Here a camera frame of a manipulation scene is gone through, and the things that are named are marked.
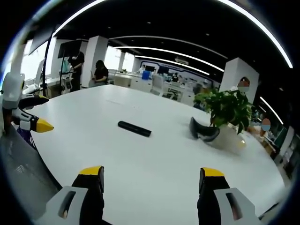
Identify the black remote control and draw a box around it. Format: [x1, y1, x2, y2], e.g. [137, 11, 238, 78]
[118, 120, 152, 137]

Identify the black curved headset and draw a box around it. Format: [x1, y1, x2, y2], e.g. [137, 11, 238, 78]
[189, 116, 220, 143]

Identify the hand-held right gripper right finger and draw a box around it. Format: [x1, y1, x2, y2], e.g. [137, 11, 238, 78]
[196, 167, 262, 225]

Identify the white plant pot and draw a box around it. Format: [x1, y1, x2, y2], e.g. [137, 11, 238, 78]
[212, 123, 247, 155]

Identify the black stand pole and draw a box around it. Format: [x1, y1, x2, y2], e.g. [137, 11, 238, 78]
[41, 30, 55, 97]

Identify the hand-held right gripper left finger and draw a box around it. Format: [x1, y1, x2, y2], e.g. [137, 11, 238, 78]
[38, 165, 105, 225]

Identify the white office chair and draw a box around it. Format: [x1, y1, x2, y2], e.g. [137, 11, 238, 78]
[62, 75, 74, 92]
[150, 75, 165, 97]

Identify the green potted plant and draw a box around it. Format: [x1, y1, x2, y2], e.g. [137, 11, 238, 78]
[193, 88, 255, 135]

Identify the black monitor screen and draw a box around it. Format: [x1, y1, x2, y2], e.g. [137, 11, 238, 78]
[58, 42, 71, 59]

